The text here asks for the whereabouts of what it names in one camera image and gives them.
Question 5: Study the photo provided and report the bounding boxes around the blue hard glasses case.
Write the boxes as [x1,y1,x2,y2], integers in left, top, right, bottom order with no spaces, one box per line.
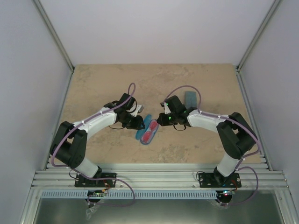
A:
[135,114,159,145]

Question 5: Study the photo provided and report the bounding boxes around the red translucent sunglasses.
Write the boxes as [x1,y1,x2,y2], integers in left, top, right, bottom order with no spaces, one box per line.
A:
[140,119,159,145]

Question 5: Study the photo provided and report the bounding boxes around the grey-blue teal-lined glasses case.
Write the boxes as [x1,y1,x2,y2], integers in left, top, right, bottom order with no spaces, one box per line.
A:
[185,91,197,109]

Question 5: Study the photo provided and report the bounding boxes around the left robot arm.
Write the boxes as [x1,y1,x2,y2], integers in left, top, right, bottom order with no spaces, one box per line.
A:
[50,93,145,186]

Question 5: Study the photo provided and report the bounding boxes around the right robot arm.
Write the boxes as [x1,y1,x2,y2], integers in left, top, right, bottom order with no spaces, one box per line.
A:
[157,96,258,186]

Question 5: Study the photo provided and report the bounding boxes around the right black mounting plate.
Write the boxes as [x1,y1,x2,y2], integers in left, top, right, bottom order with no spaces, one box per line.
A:
[196,171,242,188]

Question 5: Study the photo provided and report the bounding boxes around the black mounting plate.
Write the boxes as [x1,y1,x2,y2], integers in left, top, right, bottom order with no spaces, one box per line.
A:
[196,171,242,188]
[74,173,117,188]

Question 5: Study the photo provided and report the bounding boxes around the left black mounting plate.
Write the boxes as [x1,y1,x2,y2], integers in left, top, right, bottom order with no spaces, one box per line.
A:
[74,173,117,188]

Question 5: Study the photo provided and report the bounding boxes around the left small circuit board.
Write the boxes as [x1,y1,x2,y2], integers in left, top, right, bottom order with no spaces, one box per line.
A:
[87,189,109,197]

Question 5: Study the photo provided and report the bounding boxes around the small circuit board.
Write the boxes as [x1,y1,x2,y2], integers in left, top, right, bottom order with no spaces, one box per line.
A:
[217,190,235,197]
[87,189,109,197]

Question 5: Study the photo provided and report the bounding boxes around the right small circuit board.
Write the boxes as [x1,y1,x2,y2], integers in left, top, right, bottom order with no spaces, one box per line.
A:
[217,190,235,197]

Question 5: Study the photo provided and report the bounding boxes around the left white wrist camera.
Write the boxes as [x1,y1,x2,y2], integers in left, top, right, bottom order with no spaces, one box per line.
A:
[130,105,144,117]

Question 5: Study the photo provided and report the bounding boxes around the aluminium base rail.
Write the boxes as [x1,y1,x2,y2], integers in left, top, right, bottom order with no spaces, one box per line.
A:
[31,163,289,190]

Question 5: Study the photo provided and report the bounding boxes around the grey slotted cable duct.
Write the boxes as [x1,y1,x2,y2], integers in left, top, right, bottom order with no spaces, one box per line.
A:
[41,189,218,200]

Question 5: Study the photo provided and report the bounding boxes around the left aluminium frame post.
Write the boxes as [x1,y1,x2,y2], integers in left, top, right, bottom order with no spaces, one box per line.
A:
[32,0,75,72]

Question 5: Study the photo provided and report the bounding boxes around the aluminium frame post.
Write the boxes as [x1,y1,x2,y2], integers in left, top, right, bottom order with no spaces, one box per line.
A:
[32,0,75,72]
[235,0,282,70]

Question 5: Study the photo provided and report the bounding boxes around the right aluminium frame post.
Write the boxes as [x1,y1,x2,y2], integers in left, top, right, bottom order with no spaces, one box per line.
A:
[235,0,282,70]

